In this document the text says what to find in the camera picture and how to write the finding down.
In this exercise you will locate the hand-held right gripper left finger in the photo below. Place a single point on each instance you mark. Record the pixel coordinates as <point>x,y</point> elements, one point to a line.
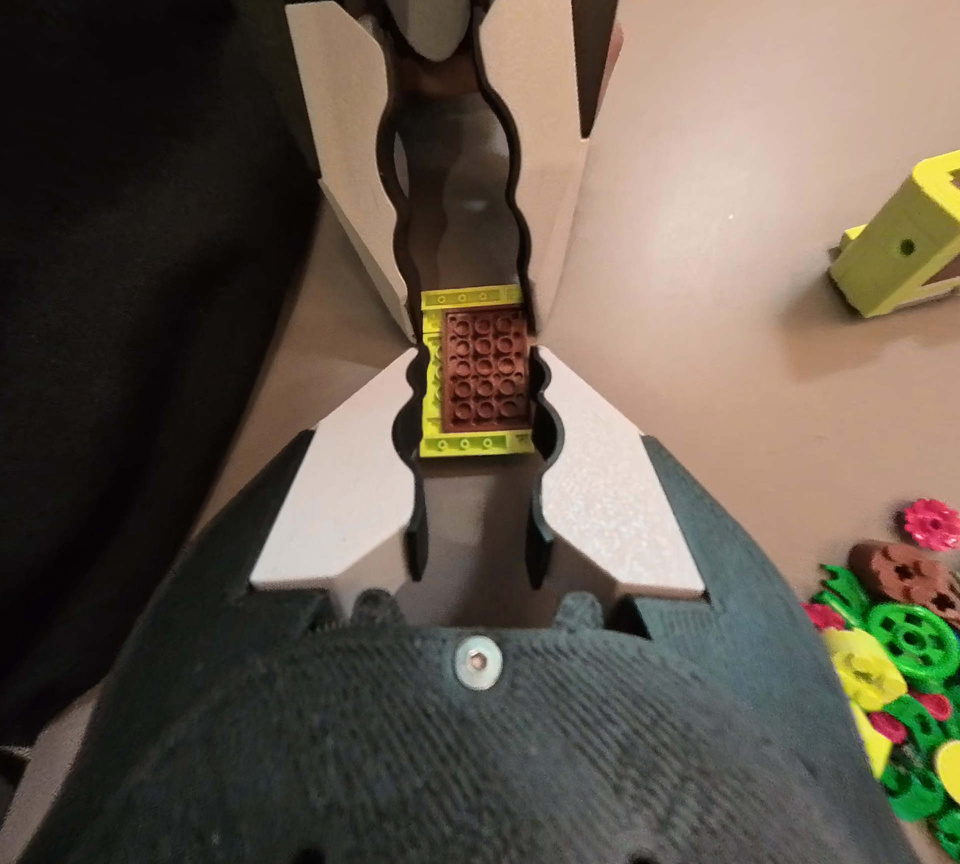
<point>337,504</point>

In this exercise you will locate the lime toy brick pot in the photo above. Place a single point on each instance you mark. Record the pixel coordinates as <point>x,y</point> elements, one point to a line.
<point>892,249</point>

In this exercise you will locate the pile of small toy pieces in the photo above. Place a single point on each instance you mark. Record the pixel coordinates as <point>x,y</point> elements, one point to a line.
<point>900,654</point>

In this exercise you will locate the lime and brown toy panel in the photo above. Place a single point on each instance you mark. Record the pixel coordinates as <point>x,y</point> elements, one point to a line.
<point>484,369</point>

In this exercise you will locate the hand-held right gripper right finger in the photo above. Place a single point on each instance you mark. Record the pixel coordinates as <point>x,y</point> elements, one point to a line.
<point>622,504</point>

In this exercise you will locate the person's black jacket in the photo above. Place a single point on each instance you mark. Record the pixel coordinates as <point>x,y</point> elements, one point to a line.
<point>112,279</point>

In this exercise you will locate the person's left hand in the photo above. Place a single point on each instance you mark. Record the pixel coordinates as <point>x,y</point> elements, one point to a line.
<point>439,83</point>

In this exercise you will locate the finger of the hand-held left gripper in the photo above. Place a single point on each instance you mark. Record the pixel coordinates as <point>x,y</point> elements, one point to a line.
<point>341,114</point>
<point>544,92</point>

